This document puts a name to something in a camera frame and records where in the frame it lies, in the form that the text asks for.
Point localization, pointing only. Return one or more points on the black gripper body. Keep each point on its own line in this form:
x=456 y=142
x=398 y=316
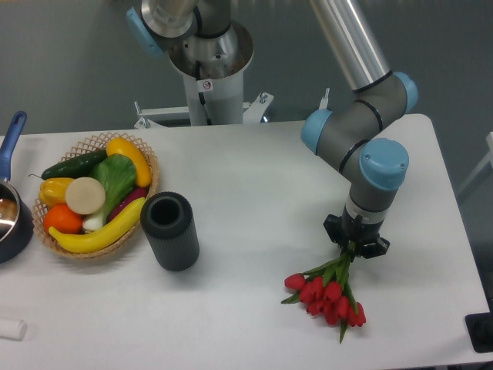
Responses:
x=362 y=233

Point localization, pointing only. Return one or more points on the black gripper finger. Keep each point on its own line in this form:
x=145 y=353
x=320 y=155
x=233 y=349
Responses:
x=334 y=228
x=373 y=248

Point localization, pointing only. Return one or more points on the red tulip bouquet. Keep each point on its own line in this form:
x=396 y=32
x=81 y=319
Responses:
x=325 y=291

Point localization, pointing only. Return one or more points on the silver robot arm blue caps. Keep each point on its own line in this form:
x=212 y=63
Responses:
x=211 y=52

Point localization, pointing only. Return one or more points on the black device at edge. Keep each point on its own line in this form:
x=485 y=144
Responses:
x=479 y=328

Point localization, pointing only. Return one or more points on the dark grey ribbed vase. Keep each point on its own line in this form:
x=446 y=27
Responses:
x=168 y=223

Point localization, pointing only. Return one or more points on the purple eggplant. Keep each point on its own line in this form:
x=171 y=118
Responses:
x=133 y=195

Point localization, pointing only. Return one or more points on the green bok choy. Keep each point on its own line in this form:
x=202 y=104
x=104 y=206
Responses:
x=117 y=174

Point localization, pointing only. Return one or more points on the yellow squash at top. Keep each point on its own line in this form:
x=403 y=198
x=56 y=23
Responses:
x=122 y=146

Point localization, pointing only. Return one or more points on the beige round disc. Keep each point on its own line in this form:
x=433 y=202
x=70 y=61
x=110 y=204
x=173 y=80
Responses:
x=85 y=195

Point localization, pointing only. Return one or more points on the green cucumber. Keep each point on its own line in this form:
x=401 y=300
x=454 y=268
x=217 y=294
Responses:
x=76 y=167

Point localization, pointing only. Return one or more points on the long yellow squash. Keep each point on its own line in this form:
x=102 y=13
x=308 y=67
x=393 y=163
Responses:
x=103 y=237

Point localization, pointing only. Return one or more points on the orange fruit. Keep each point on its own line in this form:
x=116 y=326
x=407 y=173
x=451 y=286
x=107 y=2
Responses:
x=63 y=219

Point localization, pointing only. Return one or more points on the yellow bell pepper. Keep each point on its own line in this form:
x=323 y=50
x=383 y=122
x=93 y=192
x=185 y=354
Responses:
x=52 y=191

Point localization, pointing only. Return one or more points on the dark blue saucepan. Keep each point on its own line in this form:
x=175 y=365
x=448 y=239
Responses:
x=16 y=219

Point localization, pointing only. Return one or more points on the white cylinder object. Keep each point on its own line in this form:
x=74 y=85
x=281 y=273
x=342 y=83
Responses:
x=12 y=329

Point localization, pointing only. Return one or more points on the white furniture frame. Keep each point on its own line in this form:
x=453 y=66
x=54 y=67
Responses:
x=480 y=172

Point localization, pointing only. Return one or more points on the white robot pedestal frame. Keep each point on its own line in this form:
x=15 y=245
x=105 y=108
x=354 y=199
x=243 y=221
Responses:
x=209 y=102

